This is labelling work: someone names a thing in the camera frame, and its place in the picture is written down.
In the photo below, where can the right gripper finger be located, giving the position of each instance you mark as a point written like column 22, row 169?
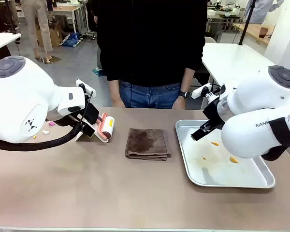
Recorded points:
column 204, row 126
column 197, row 135

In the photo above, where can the silver metal tray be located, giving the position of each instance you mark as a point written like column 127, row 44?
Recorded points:
column 207, row 174

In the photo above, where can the pink paper scrap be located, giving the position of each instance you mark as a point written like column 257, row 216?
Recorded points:
column 51, row 123

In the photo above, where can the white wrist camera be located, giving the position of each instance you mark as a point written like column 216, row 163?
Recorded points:
column 200, row 91
column 84, row 87

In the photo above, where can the small white table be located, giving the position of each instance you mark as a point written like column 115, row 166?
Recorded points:
column 2, row 39

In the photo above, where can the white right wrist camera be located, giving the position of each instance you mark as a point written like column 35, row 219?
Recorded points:
column 200, row 91

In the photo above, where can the brown towel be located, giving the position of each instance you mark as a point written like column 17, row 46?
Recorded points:
column 147, row 143

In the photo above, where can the person's right hand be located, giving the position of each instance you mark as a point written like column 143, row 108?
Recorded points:
column 118, row 102

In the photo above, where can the person in black shirt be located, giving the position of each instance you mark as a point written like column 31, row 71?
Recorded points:
column 149, row 41

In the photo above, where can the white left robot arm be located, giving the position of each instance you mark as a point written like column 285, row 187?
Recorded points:
column 19, row 96

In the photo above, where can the wooden top desk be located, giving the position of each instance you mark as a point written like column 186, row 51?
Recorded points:
column 66, row 9

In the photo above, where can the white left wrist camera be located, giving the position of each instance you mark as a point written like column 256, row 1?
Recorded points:
column 84, row 87

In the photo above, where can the large white table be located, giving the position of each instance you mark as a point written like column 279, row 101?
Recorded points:
column 232, row 62

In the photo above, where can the black stand pole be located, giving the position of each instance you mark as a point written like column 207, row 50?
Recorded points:
column 246, row 21

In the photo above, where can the person in beige trousers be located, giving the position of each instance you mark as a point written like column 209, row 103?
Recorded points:
column 39, row 26

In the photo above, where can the long wooden table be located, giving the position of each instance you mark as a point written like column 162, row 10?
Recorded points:
column 253, row 31

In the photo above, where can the person's left hand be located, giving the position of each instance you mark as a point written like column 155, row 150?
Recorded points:
column 179, row 103

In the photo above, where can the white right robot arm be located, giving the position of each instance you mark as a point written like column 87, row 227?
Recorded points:
column 251, row 106

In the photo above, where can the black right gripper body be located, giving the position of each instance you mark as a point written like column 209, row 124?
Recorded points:
column 213, row 113

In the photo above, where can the black wrist watch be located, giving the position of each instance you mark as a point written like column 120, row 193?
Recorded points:
column 184, row 94

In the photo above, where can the person in light blue shirt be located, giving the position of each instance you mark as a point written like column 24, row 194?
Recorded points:
column 265, row 10

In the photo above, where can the blue jeans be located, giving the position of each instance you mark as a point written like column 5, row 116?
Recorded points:
column 149, row 96

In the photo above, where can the white lint roller holder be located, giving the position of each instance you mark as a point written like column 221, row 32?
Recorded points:
column 83, row 138

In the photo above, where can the large orange crumb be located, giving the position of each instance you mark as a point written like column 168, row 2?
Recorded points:
column 233, row 159

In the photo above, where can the medium orange crumb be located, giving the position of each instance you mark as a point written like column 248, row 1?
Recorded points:
column 215, row 143

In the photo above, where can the blue plastic bag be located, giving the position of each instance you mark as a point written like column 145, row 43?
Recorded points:
column 71, row 39

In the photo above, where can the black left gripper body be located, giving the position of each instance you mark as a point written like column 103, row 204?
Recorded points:
column 91, row 113

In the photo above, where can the person's right forearm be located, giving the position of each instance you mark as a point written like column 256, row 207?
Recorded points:
column 114, row 88

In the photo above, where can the person's left forearm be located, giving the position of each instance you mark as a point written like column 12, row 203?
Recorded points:
column 188, row 79

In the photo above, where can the brown cup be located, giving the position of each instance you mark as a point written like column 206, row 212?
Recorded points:
column 264, row 32

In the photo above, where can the cardboard box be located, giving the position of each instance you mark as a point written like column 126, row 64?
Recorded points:
column 54, row 36

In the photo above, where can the white paper scrap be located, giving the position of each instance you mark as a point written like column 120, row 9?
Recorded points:
column 46, row 132

